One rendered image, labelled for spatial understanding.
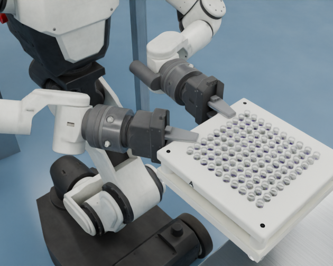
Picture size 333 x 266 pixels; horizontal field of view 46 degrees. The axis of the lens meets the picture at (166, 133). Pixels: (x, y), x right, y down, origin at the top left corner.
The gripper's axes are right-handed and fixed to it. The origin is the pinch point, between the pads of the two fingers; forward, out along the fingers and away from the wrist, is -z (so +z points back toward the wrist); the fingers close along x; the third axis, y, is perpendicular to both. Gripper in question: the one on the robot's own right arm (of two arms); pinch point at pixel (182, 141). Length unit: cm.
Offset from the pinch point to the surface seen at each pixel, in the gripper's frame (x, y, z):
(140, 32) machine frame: 40, -117, 50
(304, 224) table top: 18.2, -1.3, -26.2
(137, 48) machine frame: 49, -116, 52
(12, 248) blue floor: 101, -21, 81
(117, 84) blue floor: 99, -152, 82
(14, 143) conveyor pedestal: 93, -75, 111
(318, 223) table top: 18.2, -2.2, -29.0
